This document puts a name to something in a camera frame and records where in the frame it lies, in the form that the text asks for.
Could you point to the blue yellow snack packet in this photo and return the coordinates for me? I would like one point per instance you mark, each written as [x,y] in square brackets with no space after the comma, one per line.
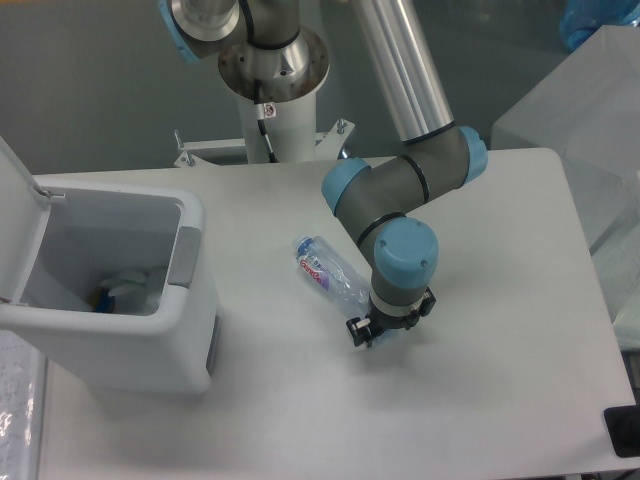
[101,302]

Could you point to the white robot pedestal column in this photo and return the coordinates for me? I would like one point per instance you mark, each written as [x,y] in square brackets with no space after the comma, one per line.
[290,127]

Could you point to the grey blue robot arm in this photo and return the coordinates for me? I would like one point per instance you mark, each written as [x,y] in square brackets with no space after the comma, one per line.
[274,66]

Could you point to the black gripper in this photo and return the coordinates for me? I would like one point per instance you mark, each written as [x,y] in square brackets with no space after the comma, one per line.
[363,330]

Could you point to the black device at edge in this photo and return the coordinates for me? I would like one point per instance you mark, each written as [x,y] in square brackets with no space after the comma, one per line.
[623,427]

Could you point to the clear plastic water bottle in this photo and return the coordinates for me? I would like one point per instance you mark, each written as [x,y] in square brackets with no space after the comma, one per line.
[333,275]

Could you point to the white trash can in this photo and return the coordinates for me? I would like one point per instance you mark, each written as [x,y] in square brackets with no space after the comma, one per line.
[61,238]

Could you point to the white plastic wrapper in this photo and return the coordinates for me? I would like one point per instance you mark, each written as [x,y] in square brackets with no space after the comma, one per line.
[136,292]

